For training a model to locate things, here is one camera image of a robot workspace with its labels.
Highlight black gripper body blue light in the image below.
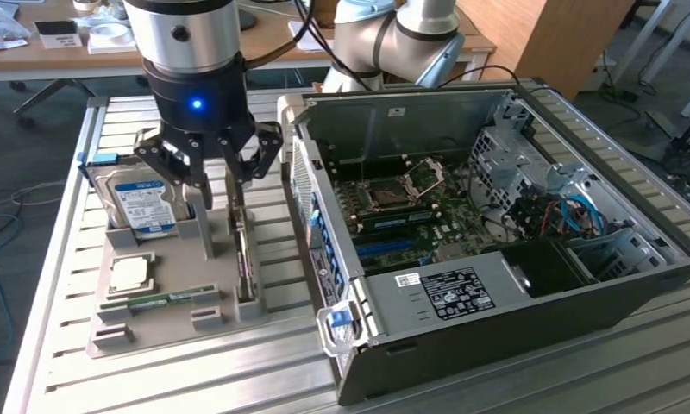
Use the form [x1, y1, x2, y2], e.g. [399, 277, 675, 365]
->
[141, 53, 258, 160]

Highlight hard disk drive blue label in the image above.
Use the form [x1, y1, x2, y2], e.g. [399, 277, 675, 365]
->
[75, 150, 195, 241]

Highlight white flat box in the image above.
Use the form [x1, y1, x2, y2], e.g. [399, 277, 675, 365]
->
[85, 34, 139, 56]

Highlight white tape roll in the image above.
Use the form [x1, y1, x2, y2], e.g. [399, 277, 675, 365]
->
[87, 22, 134, 46]

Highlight grey parts rack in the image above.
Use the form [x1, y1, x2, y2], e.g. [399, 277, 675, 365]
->
[83, 172, 273, 360]

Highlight CPU socket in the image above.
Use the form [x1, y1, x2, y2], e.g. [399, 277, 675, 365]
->
[365, 179, 418, 213]

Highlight thin graphics card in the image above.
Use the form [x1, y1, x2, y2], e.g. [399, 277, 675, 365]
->
[225, 171, 261, 305]

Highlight white paper sheets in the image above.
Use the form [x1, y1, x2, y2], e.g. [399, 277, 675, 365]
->
[286, 18, 335, 53]

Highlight silver CPU chip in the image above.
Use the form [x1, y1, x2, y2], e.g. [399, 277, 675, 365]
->
[107, 256, 157, 295]

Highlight installed RAM stick white label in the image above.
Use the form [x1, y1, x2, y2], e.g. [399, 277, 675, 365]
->
[357, 208, 439, 230]

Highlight wooden desk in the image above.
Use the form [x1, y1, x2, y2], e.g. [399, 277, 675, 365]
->
[0, 0, 499, 84]

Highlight metal socket cover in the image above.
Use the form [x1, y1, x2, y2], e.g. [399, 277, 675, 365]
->
[399, 156, 445, 202]

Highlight black and white card box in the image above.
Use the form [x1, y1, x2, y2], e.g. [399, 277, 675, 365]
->
[33, 20, 85, 50]

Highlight green RAM stick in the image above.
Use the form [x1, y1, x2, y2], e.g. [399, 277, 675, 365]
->
[98, 284, 217, 310]

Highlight blue expansion slot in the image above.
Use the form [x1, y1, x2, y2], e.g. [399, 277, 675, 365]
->
[354, 239, 414, 260]

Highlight green motherboard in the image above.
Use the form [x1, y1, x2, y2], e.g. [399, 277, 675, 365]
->
[331, 161, 518, 275]

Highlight clear plastic bag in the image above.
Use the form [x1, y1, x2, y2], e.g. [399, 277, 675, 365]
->
[0, 0, 34, 41]

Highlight blue case latch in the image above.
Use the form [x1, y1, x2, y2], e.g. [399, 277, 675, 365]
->
[326, 310, 353, 334]

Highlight metal disk bay cage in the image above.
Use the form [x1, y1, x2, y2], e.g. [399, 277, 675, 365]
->
[467, 125, 554, 204]

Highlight grey power supply black label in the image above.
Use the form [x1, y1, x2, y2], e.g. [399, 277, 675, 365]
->
[362, 253, 531, 338]

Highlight wooden cabinet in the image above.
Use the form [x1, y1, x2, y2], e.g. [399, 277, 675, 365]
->
[451, 0, 637, 101]

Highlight black plastic shroud box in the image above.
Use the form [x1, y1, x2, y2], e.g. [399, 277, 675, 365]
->
[501, 240, 601, 299]

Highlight black open PC case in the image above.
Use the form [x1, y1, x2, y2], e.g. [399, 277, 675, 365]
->
[274, 77, 690, 407]

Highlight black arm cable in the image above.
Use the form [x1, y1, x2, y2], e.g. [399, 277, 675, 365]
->
[238, 0, 346, 74]

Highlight grey floor cable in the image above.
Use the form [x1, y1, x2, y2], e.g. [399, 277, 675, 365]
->
[0, 179, 67, 209]

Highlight blue floor cable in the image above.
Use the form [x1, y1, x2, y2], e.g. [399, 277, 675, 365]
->
[0, 205, 22, 373]

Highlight black cable over case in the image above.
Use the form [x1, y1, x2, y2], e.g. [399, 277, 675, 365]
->
[462, 64, 566, 103]

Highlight red and black wire bundle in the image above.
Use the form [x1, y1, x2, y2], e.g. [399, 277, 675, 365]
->
[531, 198, 559, 238]

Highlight blue data wire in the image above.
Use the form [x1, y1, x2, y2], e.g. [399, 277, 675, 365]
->
[558, 193, 606, 237]

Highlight white desk frame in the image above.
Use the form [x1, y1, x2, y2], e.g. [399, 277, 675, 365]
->
[607, 0, 690, 120]

